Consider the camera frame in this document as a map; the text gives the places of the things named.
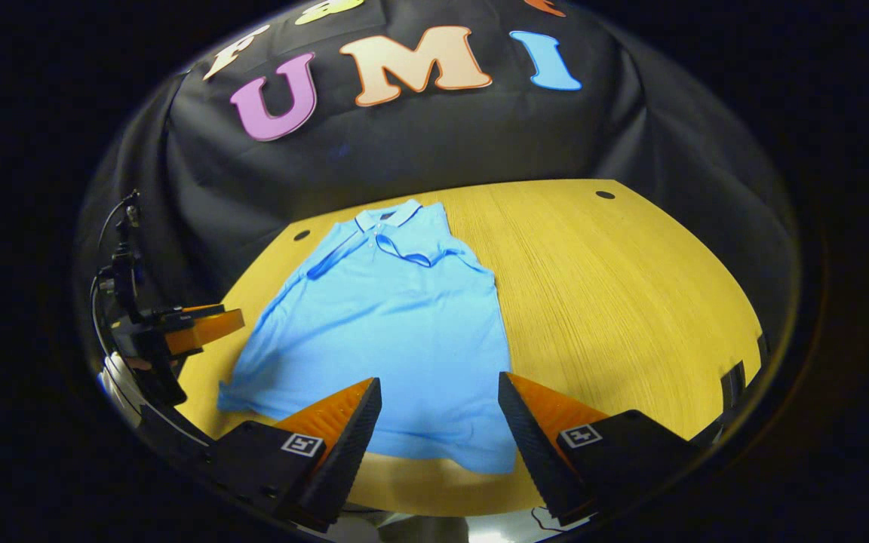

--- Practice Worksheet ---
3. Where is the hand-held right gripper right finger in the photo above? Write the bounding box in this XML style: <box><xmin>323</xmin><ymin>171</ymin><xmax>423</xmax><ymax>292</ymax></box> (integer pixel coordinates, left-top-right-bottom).
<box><xmin>498</xmin><ymin>371</ymin><xmax>703</xmax><ymax>527</ymax></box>

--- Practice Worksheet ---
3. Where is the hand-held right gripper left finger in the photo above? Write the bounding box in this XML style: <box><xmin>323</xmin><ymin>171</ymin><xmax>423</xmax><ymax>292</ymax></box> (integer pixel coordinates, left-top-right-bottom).
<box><xmin>208</xmin><ymin>377</ymin><xmax>382</xmax><ymax>532</ymax></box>

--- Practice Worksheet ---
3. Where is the light blue T-shirt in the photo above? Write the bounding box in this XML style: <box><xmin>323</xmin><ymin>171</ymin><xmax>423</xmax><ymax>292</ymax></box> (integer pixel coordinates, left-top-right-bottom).
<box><xmin>217</xmin><ymin>198</ymin><xmax>520</xmax><ymax>474</ymax></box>

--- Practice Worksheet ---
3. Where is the black backdrop cloth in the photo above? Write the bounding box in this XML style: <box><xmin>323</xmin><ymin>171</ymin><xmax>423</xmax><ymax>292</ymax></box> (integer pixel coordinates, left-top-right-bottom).
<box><xmin>76</xmin><ymin>0</ymin><xmax>797</xmax><ymax>355</ymax></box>

